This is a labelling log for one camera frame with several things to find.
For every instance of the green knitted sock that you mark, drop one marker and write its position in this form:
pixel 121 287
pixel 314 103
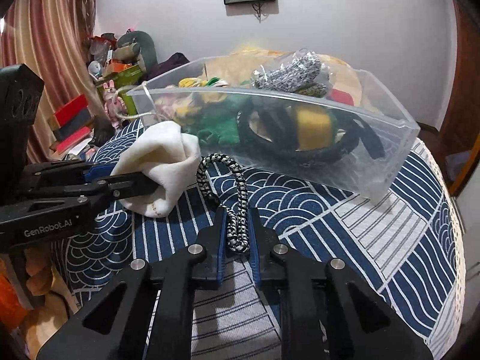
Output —
pixel 212 117

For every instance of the yellow foam ball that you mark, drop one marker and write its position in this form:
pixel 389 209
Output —
pixel 191 82

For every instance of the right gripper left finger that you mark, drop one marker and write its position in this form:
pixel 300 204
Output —
pixel 146 310

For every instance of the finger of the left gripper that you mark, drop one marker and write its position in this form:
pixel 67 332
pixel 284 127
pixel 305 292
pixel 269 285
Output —
pixel 62 173
pixel 54 213

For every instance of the red box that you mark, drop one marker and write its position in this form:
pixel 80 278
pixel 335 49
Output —
pixel 67 112

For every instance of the pink rabbit figure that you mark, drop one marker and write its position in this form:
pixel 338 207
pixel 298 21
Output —
pixel 113 104

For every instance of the blue patterned bed cloth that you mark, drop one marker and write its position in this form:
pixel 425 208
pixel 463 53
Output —
pixel 407 247

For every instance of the clear plastic storage box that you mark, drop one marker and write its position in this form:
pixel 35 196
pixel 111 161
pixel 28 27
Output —
pixel 356 172

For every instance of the dark purple clothing pile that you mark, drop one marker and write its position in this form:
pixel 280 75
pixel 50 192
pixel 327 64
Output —
pixel 174 61

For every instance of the yellow green sponge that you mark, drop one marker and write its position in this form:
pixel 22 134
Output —
pixel 315 127

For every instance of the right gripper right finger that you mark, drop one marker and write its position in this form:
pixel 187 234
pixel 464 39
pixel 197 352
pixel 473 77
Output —
pixel 327 311

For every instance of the green storage box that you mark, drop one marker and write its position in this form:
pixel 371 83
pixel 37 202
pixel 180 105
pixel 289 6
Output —
pixel 127 77

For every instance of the black and white fabric mask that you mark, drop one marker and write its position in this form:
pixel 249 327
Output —
pixel 271 133

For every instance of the colourful floral fabric piece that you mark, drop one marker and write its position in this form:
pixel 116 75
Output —
pixel 181 110

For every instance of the striped brown curtain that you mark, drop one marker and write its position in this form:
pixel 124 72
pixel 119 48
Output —
pixel 52 38

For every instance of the grey plush toy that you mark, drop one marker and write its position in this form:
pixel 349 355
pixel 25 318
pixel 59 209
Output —
pixel 136 47

